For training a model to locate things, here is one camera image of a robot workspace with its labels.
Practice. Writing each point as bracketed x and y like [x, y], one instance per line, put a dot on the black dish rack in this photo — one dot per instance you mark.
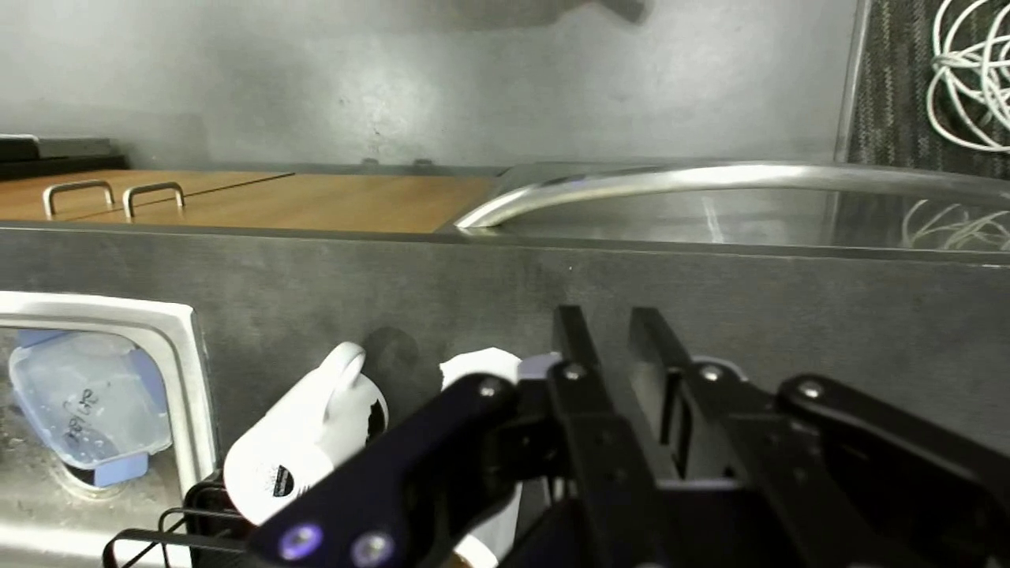
[203, 532]

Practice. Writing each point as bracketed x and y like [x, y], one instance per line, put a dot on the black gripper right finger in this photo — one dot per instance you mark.
[842, 477]

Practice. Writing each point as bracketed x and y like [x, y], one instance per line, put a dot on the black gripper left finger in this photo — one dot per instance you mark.
[421, 488]

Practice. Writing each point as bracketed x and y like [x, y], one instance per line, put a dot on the white mug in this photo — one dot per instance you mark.
[313, 427]

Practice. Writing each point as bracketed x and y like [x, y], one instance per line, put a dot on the stainless steel sink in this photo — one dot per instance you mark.
[753, 202]

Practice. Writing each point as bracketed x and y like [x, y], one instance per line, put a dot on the clear plastic container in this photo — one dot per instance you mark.
[108, 382]

